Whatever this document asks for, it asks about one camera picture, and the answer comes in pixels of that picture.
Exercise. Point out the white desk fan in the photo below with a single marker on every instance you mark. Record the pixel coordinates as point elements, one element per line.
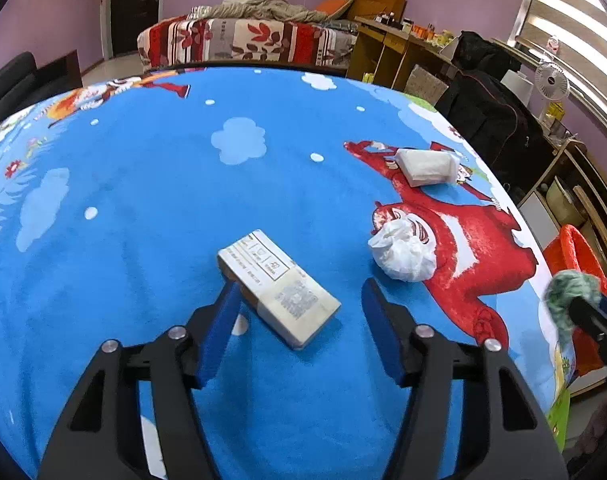
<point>551,82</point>

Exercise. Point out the green mop head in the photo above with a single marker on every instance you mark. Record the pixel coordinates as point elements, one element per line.
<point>566,287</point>

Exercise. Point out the row of small bottles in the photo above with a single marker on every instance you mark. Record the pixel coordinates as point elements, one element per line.
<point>418,30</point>

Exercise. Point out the beige woven cushion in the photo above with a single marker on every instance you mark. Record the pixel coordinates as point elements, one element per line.
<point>426,85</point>

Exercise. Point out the white cardboard box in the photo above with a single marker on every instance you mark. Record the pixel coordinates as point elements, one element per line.
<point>278,285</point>

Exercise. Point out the bed with floral sheet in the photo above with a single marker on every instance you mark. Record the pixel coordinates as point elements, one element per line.
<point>243,42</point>

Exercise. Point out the striped window blind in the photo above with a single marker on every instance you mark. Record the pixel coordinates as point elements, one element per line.
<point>573,10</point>

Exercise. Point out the white tissue pack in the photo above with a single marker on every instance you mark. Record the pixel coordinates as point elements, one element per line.
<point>426,167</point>

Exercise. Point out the wooden headboard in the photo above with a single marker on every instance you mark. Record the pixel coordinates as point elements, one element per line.
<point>378,2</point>

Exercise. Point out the crumpled white plastic bag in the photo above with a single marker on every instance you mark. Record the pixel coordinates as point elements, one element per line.
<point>403,252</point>

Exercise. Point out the wooden shelf cabinet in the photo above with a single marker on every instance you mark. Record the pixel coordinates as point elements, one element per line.
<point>598,185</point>

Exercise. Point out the blue printed blanket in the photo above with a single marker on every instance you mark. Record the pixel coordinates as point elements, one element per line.
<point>158,210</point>

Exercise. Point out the black duffel bag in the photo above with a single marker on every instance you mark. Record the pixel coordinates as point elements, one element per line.
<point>486,52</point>

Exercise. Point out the clear plastic bottle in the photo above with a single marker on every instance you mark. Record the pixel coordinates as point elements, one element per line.
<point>554,44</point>

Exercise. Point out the beige rumpled quilt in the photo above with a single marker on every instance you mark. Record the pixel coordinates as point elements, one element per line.
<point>263,7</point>

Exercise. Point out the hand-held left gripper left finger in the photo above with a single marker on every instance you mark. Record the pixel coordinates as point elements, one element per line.
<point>218,335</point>

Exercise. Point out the wooden desk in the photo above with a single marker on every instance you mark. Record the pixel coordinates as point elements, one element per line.
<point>383,55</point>

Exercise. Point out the large black backpack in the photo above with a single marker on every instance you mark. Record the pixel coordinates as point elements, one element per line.
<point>488,120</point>

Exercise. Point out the orange pillow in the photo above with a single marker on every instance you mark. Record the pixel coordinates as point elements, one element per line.
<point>336,6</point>

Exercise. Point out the yellow box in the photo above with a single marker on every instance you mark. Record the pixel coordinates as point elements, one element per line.
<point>554,112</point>

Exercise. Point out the dark wooden door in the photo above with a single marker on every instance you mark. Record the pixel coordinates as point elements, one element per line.
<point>133,5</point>

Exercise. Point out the black sofa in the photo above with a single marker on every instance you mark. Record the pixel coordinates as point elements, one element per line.
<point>18,85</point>

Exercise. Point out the red plastic bin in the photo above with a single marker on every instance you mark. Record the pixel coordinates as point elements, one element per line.
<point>583,260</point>

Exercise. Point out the small beige basket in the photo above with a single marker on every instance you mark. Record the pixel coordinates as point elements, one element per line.
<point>563,200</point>

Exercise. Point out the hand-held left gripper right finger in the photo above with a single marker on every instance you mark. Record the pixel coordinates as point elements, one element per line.
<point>383,335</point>

